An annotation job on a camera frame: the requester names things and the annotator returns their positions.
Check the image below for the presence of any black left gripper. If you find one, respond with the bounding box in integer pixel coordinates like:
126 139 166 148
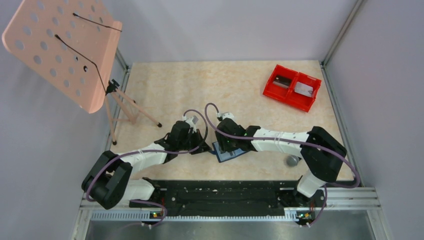
178 128 212 155

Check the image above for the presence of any silver card in right bin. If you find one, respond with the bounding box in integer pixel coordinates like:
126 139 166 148
294 81 314 98

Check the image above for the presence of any pink music stand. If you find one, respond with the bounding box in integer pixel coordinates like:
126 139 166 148
1 0 163 146

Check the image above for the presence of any red double bin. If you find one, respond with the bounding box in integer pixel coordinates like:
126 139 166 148
262 64 322 112

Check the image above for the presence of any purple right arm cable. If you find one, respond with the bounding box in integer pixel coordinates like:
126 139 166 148
204 102 361 227

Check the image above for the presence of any blue leather card holder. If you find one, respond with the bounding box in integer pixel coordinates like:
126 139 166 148
210 141 248 163

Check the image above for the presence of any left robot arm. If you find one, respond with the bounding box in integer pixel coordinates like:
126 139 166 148
81 120 211 210

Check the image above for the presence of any black microphone grey head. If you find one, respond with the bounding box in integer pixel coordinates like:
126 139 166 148
285 155 301 168

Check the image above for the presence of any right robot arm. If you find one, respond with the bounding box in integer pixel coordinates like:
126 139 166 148
215 118 347 206

